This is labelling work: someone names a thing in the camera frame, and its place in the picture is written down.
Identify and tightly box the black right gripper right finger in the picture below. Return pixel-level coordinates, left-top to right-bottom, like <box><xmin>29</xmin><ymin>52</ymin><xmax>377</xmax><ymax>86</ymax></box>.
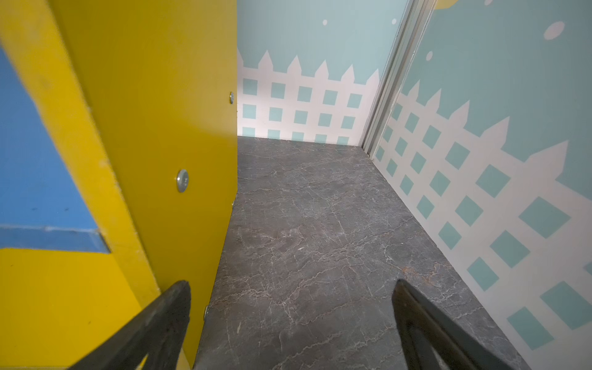
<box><xmin>392</xmin><ymin>279</ymin><xmax>510</xmax><ymax>369</ymax></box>

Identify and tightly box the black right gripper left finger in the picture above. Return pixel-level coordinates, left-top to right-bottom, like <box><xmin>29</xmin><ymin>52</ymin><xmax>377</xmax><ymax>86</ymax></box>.
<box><xmin>70</xmin><ymin>281</ymin><xmax>191</xmax><ymax>369</ymax></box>

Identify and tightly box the yellow bookshelf with coloured shelves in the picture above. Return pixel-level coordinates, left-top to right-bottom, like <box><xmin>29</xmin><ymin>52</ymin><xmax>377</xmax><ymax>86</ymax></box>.
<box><xmin>1</xmin><ymin>1</ymin><xmax>237</xmax><ymax>369</ymax></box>

